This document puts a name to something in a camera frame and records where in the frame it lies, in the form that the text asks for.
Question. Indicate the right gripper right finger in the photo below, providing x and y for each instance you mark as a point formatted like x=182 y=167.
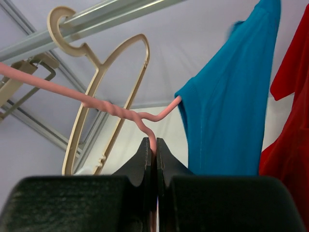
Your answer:
x=193 y=203

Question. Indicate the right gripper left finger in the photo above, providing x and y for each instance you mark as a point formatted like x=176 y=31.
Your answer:
x=119 y=202

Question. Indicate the blue t shirt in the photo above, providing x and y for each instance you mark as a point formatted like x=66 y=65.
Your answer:
x=223 y=108

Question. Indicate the red t shirt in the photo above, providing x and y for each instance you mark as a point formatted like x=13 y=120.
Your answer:
x=287 y=158

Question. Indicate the beige plastic hanger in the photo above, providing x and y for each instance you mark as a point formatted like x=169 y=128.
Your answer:
x=53 y=20

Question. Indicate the pink hanger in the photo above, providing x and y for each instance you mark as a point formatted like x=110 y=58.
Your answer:
x=92 y=102

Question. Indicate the beige empty hanger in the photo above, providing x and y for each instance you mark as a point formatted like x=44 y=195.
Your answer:
x=9 y=86

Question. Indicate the aluminium hanging rail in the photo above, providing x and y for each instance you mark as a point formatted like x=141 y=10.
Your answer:
x=102 y=16

